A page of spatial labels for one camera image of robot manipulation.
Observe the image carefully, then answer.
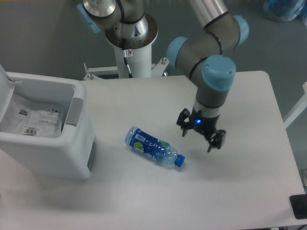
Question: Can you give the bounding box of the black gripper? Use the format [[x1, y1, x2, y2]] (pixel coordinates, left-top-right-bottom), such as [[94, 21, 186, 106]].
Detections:
[[176, 108, 226, 152]]

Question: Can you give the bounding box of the clear plastic wrapper bag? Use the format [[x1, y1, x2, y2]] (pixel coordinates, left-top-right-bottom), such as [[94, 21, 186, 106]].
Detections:
[[0, 94, 64, 138]]

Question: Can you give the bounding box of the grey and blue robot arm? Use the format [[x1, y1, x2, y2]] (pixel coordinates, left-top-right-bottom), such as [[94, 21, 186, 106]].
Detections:
[[77, 0, 249, 149]]

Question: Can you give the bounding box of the white trash can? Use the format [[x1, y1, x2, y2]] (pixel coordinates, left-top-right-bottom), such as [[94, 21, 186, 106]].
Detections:
[[0, 69, 96, 179]]

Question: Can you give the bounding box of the blue plastic bottle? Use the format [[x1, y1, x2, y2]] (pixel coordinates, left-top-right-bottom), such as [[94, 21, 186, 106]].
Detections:
[[125, 126, 185, 167]]

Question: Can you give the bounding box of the black device at table edge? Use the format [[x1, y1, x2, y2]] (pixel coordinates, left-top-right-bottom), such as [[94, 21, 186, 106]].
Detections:
[[289, 194, 307, 219]]

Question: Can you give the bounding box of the blue plastic bag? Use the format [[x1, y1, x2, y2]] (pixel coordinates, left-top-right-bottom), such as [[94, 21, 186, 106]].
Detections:
[[263, 0, 307, 23]]

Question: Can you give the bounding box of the white pedestal base frame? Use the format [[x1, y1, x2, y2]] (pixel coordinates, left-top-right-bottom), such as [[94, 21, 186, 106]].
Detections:
[[83, 57, 173, 81]]

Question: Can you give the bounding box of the white frame at right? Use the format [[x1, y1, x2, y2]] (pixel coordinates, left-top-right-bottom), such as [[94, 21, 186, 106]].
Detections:
[[283, 82, 307, 128]]

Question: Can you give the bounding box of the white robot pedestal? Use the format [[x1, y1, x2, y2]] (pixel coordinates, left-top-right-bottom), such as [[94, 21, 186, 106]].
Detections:
[[105, 13, 159, 79]]

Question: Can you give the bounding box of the black cable on pedestal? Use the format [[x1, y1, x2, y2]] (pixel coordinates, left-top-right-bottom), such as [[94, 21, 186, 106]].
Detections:
[[121, 37, 134, 79]]

